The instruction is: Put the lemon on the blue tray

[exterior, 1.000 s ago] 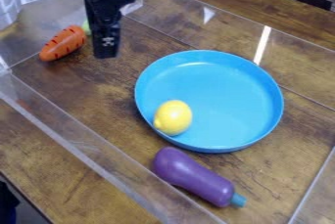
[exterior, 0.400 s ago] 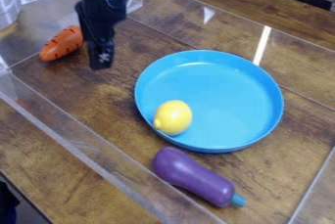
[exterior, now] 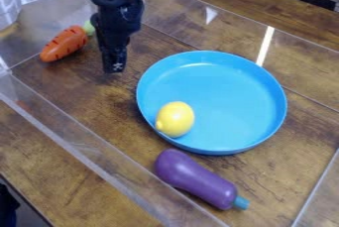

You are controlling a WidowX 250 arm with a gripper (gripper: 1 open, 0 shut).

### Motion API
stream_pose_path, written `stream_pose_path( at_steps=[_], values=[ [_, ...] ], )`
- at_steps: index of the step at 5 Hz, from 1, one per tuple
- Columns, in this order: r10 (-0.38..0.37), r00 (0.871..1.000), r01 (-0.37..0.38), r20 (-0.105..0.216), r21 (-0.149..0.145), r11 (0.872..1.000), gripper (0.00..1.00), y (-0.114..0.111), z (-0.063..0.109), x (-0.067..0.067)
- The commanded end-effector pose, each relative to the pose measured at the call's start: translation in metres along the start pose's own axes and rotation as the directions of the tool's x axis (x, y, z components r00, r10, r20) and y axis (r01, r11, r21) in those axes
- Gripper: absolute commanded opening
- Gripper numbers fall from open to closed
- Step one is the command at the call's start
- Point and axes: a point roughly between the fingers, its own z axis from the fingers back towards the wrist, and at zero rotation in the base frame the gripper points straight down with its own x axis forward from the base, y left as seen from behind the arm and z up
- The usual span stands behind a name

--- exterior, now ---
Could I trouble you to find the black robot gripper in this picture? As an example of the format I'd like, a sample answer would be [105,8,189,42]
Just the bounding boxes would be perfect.
[89,0,144,73]

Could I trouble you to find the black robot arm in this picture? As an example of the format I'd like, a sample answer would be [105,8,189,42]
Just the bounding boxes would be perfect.
[89,0,144,73]

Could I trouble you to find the orange toy carrot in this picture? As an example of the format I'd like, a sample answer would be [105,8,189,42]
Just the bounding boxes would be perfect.
[40,21,95,62]

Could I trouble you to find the blue round tray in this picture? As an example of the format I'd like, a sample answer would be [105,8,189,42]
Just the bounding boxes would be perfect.
[136,51,287,156]

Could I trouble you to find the yellow toy lemon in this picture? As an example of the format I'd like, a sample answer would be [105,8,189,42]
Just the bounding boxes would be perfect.
[155,101,195,138]

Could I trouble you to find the purple toy eggplant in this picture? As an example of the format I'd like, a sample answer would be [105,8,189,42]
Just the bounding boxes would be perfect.
[155,149,249,210]

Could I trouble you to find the clear acrylic enclosure wall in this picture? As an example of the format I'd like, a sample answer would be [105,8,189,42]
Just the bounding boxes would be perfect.
[0,0,339,227]

